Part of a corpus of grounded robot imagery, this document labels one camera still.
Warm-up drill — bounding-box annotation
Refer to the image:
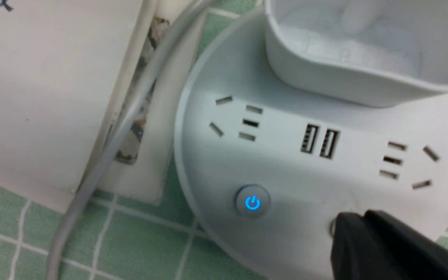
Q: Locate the white desk lamp with sockets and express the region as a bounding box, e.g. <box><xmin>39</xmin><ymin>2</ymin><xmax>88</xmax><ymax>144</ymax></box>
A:
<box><xmin>173</xmin><ymin>8</ymin><xmax>448</xmax><ymax>280</ymax></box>

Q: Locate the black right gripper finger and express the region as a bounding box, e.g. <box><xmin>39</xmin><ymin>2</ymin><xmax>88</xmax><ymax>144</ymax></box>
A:
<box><xmin>330</xmin><ymin>210</ymin><xmax>448</xmax><ymax>280</ymax></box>

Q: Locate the white lamp power cable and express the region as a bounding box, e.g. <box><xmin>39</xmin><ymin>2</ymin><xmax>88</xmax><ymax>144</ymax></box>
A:
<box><xmin>45</xmin><ymin>0</ymin><xmax>213</xmax><ymax>280</ymax></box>

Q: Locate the top white self-driving book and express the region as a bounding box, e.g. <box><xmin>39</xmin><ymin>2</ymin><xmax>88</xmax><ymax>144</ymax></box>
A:
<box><xmin>0</xmin><ymin>0</ymin><xmax>157</xmax><ymax>193</ymax></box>

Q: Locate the bottom white book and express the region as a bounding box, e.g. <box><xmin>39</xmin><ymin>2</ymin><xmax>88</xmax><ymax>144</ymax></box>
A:
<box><xmin>0</xmin><ymin>12</ymin><xmax>207</xmax><ymax>213</ymax></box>

